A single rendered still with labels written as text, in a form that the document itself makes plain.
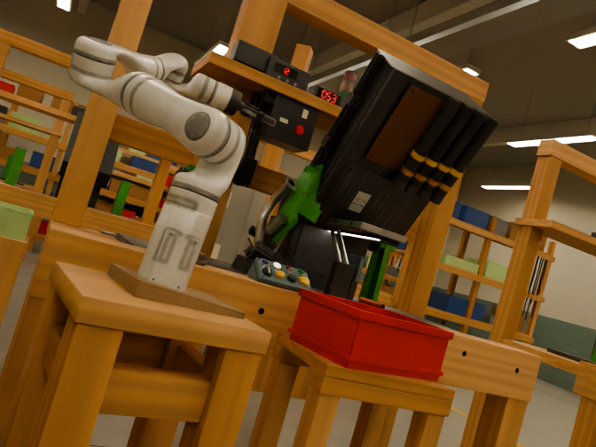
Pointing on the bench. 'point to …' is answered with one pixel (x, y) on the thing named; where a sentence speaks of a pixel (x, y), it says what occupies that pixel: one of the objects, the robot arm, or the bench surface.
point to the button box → (276, 276)
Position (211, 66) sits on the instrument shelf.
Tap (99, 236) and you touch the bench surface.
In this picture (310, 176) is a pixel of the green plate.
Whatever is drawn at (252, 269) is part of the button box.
